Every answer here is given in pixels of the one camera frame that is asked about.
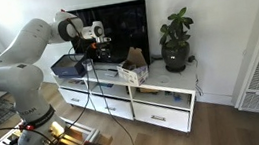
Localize white tv stand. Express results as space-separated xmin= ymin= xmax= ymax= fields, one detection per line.
xmin=51 ymin=49 xmax=206 ymax=145

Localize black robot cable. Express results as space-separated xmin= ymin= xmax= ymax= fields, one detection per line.
xmin=51 ymin=12 xmax=136 ymax=145

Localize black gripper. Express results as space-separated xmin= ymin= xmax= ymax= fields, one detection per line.
xmin=93 ymin=40 xmax=115 ymax=63

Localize black power adapter with cord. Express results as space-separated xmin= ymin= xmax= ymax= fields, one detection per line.
xmin=186 ymin=53 xmax=205 ymax=98

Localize blue items in shelf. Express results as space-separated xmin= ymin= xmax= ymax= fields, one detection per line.
xmin=163 ymin=89 xmax=184 ymax=104

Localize white drawer with metal handle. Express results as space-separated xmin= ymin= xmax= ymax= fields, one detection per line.
xmin=132 ymin=94 xmax=193 ymax=140
xmin=59 ymin=84 xmax=94 ymax=113
xmin=92 ymin=91 xmax=134 ymax=125

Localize green leafy plant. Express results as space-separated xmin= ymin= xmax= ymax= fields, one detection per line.
xmin=155 ymin=6 xmax=198 ymax=53

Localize open navy blue box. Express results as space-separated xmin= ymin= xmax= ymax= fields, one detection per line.
xmin=49 ymin=51 xmax=90 ymax=82

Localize open cardboard box white label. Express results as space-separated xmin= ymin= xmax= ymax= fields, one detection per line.
xmin=114 ymin=44 xmax=151 ymax=89

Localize black round plant pot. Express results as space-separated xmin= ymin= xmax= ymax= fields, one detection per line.
xmin=160 ymin=40 xmax=194 ymax=75

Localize black flat screen tv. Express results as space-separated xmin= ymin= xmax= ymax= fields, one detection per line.
xmin=66 ymin=0 xmax=155 ymax=76

